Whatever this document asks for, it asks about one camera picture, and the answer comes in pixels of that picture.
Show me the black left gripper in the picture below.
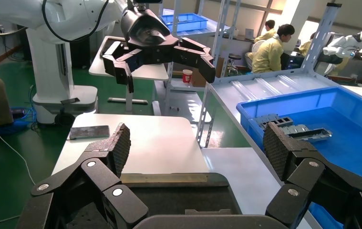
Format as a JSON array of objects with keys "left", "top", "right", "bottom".
[{"left": 102, "top": 8, "right": 216, "bottom": 94}]

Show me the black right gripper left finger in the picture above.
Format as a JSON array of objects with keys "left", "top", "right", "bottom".
[{"left": 15, "top": 122, "right": 150, "bottom": 229}]

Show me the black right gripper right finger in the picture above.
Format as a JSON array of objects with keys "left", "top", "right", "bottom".
[{"left": 263, "top": 121, "right": 362, "bottom": 229}]

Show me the black container with brass edges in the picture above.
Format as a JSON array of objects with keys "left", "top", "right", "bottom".
[{"left": 121, "top": 172, "right": 242, "bottom": 216}]

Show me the white side table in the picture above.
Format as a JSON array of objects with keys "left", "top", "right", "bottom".
[{"left": 88, "top": 35, "right": 169, "bottom": 115}]

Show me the white storage rack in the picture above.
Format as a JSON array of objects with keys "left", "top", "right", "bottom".
[{"left": 154, "top": 0, "right": 232, "bottom": 116}]

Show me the brown cardboard box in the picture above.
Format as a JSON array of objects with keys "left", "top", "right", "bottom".
[{"left": 191, "top": 57, "right": 226, "bottom": 88}]

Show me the large blue plastic bin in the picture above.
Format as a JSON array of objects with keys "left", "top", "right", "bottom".
[{"left": 236, "top": 87, "right": 362, "bottom": 229}]

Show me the small blue plastic bin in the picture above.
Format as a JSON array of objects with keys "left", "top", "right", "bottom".
[{"left": 160, "top": 12, "right": 209, "bottom": 33}]

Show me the dark glossy smartphone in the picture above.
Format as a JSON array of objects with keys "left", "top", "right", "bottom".
[{"left": 69, "top": 125, "right": 111, "bottom": 141}]

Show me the black round stool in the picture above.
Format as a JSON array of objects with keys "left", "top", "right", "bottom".
[{"left": 227, "top": 53, "right": 242, "bottom": 76}]

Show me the white metal shelf rack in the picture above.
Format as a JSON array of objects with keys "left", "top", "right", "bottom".
[{"left": 196, "top": 2, "right": 362, "bottom": 229}]

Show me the person in yellow coat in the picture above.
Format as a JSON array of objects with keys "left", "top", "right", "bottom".
[
  {"left": 254, "top": 19, "right": 277, "bottom": 44},
  {"left": 250, "top": 23, "right": 296, "bottom": 74},
  {"left": 298, "top": 31, "right": 317, "bottom": 58}
]

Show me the white humanoid robot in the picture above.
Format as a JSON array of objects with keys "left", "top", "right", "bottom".
[{"left": 314, "top": 23, "right": 362, "bottom": 78}]

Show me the silver metal bracket part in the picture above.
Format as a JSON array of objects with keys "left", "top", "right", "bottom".
[{"left": 281, "top": 124, "right": 333, "bottom": 143}]

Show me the grey metal bracket part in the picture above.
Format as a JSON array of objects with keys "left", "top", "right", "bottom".
[{"left": 254, "top": 114, "right": 294, "bottom": 130}]

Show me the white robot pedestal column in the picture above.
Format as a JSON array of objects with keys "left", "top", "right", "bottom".
[{"left": 26, "top": 28, "right": 99, "bottom": 125}]

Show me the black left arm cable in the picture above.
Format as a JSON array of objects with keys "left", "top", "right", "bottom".
[{"left": 41, "top": 0, "right": 111, "bottom": 43}]

